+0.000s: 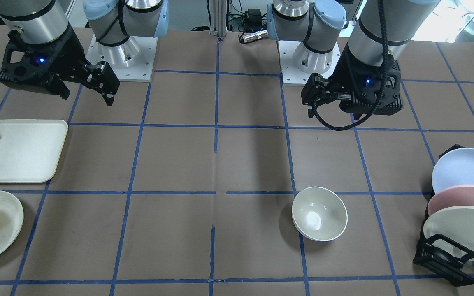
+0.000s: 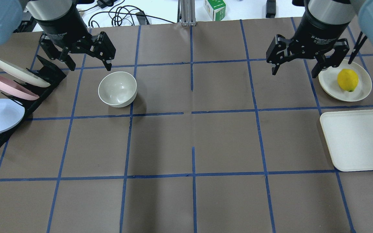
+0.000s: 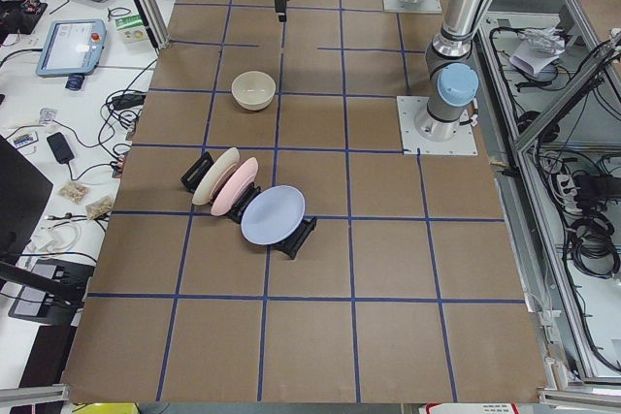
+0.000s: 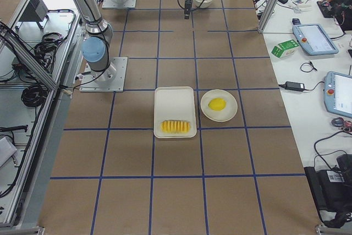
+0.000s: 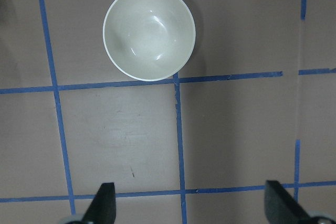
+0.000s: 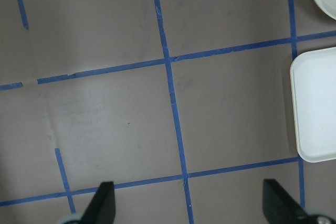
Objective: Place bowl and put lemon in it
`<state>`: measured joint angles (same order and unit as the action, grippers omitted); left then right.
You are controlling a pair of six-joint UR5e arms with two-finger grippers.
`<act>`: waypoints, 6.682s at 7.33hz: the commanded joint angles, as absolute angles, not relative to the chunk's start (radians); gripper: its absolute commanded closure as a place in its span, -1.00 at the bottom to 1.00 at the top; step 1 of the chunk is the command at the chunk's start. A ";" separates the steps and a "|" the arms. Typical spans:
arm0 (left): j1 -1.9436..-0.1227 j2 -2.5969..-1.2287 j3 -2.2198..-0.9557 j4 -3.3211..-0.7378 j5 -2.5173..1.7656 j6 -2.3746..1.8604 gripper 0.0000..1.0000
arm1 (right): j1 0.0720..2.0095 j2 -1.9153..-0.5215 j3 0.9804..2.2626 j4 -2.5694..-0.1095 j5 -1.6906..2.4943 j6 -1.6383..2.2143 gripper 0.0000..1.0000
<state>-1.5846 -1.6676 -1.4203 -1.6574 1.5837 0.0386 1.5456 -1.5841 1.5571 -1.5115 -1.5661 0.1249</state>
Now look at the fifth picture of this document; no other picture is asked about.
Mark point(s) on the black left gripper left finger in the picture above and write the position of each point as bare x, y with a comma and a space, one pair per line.
103, 207

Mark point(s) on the white ceramic bowl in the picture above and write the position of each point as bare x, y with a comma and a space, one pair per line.
149, 40

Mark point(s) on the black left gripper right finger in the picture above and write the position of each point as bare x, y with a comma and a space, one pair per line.
280, 207

